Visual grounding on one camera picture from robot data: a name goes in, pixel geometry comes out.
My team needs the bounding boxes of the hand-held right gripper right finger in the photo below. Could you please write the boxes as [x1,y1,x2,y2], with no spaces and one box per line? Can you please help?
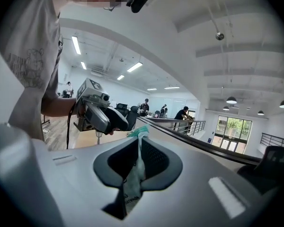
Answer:
[129,136,266,227]

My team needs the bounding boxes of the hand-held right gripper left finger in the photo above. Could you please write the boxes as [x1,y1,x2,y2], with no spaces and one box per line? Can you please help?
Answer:
[0,122,140,227]

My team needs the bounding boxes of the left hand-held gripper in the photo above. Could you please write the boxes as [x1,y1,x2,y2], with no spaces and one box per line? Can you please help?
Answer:
[73,78,130,135]

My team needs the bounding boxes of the light blue pouch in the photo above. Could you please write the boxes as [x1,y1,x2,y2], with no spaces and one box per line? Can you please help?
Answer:
[122,124,150,219]

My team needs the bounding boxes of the person's left forearm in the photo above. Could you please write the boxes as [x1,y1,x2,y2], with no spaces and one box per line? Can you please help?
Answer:
[41,96,78,118]

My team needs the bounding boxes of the black mesh office chair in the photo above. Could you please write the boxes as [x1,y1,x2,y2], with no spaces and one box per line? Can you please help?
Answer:
[126,105,140,131]
[115,103,129,117]

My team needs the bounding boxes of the wooden table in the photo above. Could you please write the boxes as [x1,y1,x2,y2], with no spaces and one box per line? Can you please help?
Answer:
[137,116,262,166]

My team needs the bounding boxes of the metal railing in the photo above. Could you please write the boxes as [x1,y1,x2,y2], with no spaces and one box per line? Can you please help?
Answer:
[172,119,206,136]
[261,132,284,150]

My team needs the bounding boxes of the glass entrance doors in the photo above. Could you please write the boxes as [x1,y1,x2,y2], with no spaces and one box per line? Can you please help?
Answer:
[213,114,253,155]

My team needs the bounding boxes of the group of ceiling tube lights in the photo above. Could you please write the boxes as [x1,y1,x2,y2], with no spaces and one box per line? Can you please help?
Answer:
[71,35,180,91]

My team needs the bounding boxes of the person's beige shirt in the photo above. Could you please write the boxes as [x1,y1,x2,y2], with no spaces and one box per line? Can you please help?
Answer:
[0,0,63,141]

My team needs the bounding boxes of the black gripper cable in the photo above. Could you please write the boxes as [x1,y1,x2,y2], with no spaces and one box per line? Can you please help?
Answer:
[66,102,77,150]

